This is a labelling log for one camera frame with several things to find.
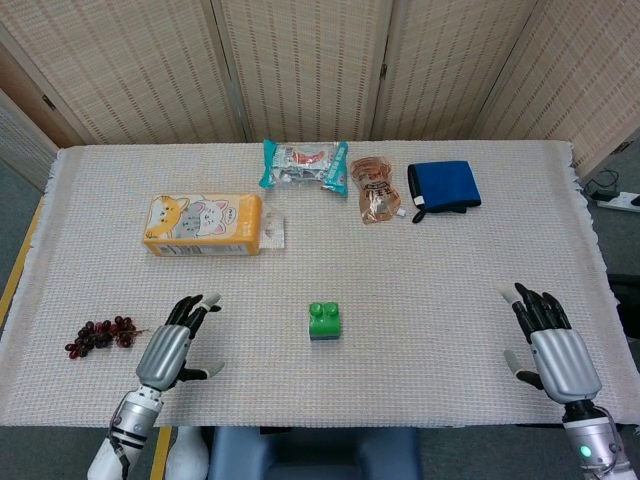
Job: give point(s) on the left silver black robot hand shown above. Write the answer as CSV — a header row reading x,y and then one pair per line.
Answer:
x,y
162,352

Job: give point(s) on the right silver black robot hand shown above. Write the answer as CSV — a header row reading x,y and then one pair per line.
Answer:
x,y
562,360

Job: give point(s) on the blue toy brick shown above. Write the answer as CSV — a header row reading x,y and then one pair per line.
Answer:
x,y
325,340

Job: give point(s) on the green toy brick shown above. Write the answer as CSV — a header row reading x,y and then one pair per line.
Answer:
x,y
324,325

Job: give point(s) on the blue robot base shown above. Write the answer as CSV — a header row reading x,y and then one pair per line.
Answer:
x,y
315,455

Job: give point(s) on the dark red grape bunch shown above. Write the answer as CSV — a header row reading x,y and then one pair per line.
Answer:
x,y
95,337

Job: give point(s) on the white robot torso column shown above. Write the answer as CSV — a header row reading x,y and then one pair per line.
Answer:
x,y
187,455

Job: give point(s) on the yellow cat tissue pack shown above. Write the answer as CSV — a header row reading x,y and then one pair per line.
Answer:
x,y
200,225

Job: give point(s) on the white power strip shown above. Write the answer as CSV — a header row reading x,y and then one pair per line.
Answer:
x,y
620,201

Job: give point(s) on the white woven tablecloth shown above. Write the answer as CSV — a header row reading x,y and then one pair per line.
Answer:
x,y
400,280

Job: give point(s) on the blue black cloth mitt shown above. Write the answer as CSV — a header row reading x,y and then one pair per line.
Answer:
x,y
445,182

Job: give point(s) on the teal snack packet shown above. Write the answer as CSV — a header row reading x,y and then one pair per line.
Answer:
x,y
302,162

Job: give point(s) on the brown drink pouch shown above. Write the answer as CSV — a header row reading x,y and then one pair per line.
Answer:
x,y
375,192

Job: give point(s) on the beige woven screen panel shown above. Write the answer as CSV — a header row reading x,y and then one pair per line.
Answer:
x,y
440,70
125,70
590,75
305,65

